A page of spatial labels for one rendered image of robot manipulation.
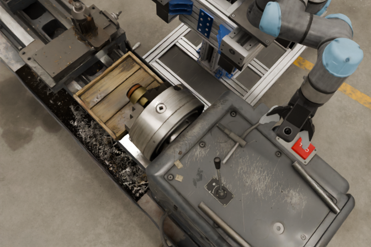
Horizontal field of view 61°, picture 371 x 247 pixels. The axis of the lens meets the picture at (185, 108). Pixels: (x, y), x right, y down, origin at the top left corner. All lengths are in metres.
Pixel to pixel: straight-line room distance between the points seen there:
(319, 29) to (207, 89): 1.59
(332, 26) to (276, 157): 0.50
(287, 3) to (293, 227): 0.68
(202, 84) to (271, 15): 1.59
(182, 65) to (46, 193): 1.32
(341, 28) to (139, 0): 2.38
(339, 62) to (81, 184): 1.98
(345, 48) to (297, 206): 0.57
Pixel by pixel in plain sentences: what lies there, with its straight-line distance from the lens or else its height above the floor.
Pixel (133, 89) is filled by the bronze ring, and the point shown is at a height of 1.12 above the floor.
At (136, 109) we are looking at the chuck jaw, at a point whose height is 1.11.
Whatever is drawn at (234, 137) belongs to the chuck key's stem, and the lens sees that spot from 1.09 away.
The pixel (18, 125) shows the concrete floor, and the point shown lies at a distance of 2.65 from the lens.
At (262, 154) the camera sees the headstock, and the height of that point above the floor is 1.26.
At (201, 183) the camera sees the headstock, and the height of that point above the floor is 1.26.
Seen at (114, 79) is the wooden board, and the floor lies 0.89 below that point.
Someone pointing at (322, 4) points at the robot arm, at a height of 1.37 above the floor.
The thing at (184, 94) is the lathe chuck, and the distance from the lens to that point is 1.20.
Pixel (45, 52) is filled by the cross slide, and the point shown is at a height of 0.97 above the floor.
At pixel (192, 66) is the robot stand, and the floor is 0.21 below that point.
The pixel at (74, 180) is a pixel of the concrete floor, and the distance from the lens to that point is 2.41.
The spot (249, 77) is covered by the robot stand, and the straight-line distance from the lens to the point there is 2.44.
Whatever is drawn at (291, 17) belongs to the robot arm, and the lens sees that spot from 0.80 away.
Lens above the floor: 2.30
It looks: 68 degrees down
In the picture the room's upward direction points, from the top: 10 degrees clockwise
